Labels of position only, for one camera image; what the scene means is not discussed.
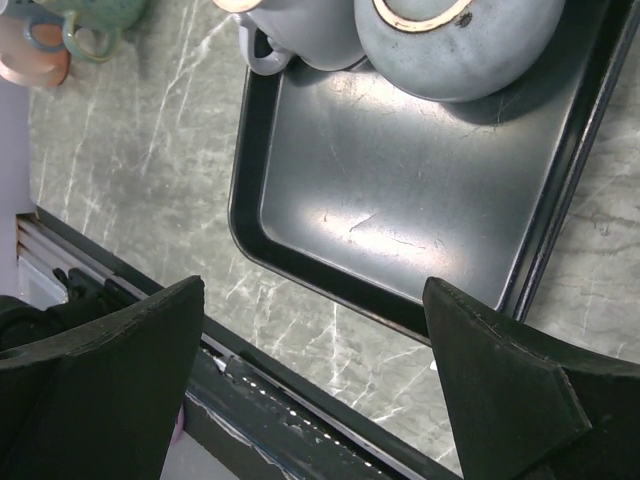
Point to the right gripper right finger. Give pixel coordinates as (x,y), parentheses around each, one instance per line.
(525,405)

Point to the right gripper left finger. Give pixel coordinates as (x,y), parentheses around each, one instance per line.
(100,401)

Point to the pink mug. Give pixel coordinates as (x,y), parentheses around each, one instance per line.
(32,52)

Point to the teal glazed mug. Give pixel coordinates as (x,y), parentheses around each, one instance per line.
(108,17)

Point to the pale grey mug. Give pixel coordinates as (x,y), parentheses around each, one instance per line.
(320,32)

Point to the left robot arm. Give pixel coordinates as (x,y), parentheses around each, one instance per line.
(88,300)

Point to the grey mug white rim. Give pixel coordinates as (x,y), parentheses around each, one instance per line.
(455,51)

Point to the black tray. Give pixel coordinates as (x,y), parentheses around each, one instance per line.
(359,191)

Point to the aluminium rail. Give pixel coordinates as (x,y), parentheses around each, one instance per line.
(50,243)

